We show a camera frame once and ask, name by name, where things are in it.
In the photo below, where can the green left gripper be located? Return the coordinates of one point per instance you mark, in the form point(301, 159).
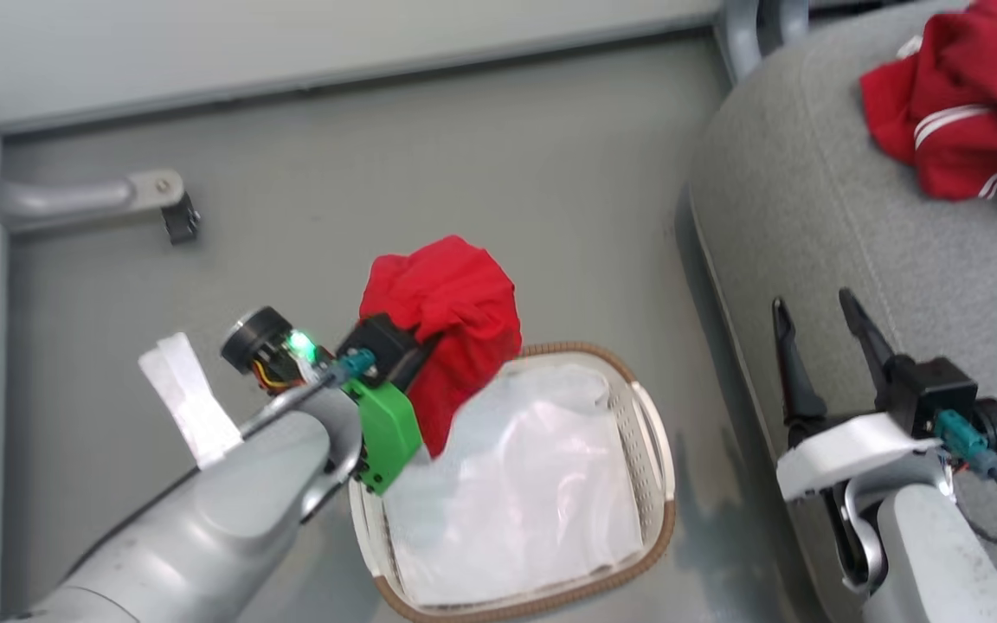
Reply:
point(386, 428)

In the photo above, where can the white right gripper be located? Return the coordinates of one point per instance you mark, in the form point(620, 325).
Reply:
point(845, 450)

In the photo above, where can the plain red garment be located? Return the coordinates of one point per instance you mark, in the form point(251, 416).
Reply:
point(455, 311)

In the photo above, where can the red white-striped jacket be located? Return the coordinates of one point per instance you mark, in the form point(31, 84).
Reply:
point(974, 104)

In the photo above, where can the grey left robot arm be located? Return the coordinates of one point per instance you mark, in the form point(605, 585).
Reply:
point(204, 528)

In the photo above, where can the grey fabric sofa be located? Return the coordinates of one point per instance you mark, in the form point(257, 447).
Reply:
point(819, 190)

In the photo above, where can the white basket liner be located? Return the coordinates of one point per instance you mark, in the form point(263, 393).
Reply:
point(524, 493)

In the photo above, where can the white laundry basket brown rim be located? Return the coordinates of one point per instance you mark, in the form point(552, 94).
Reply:
point(650, 484)

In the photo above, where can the black caster wheel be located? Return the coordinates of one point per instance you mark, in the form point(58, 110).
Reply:
point(181, 219)

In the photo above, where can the grey double partition foot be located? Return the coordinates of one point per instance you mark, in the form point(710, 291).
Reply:
point(745, 35)

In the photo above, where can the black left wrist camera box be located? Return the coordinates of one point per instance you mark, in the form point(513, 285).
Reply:
point(384, 346)

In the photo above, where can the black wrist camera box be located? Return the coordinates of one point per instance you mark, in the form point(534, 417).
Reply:
point(384, 346)
point(935, 389)

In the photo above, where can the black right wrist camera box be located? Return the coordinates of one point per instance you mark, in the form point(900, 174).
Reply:
point(935, 389)

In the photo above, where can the grey partition bottom rail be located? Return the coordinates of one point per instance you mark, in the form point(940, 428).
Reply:
point(360, 76)

